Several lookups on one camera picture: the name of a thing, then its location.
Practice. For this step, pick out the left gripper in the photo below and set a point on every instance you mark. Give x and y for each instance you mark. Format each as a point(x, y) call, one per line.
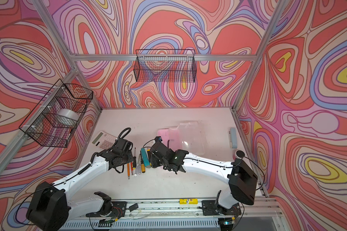
point(130, 157)

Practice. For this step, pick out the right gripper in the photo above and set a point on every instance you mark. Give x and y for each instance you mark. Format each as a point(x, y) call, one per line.
point(153, 159)

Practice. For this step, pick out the orange sleeve hex key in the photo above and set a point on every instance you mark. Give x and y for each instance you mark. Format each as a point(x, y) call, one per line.
point(128, 170)

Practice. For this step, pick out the pink plastic tool box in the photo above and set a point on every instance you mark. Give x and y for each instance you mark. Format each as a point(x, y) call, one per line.
point(187, 136)

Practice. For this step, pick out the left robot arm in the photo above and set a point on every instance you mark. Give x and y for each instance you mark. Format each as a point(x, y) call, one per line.
point(51, 206)

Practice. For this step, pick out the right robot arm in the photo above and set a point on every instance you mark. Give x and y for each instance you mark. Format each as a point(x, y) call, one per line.
point(239, 177)

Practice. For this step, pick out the teal utility knife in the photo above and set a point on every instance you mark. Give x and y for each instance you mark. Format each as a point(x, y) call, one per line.
point(145, 158)

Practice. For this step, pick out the black yellow phillips screwdriver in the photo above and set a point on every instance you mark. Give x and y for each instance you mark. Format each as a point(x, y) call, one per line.
point(134, 160)

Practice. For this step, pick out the pink calculator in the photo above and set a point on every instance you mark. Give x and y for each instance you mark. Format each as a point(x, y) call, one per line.
point(103, 140)

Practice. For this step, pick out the yellow label tag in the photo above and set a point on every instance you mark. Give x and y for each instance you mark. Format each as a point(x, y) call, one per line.
point(188, 201)

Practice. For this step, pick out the silver tape roll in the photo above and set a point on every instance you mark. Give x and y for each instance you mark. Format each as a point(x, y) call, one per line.
point(67, 115)

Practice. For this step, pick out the blue grey stapler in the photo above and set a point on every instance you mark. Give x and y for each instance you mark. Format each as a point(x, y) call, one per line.
point(233, 141)

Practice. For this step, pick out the pink round speaker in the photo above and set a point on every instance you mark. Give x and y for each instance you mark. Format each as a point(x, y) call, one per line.
point(238, 154)

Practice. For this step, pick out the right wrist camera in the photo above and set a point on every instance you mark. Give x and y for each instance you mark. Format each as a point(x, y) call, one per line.
point(158, 139)

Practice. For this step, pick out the yellow handle screwdriver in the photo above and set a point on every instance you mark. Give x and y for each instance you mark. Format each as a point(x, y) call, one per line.
point(143, 170)

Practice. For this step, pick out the clear handle screwdriver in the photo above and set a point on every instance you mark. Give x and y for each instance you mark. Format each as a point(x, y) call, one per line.
point(138, 166)

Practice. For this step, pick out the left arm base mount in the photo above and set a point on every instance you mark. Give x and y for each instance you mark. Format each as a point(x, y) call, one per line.
point(116, 210)

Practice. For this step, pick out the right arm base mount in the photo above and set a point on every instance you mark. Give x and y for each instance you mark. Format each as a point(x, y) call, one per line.
point(219, 208)

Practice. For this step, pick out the black wire basket left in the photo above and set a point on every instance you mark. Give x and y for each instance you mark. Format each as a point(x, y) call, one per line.
point(54, 123)

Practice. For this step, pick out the black wire basket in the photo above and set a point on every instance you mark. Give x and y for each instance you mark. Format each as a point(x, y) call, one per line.
point(54, 123)
point(165, 65)

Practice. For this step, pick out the black wire basket back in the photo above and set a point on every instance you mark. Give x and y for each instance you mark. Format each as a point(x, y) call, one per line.
point(165, 65)

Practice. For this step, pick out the aluminium front rail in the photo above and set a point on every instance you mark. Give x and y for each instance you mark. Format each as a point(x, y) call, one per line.
point(170, 208)

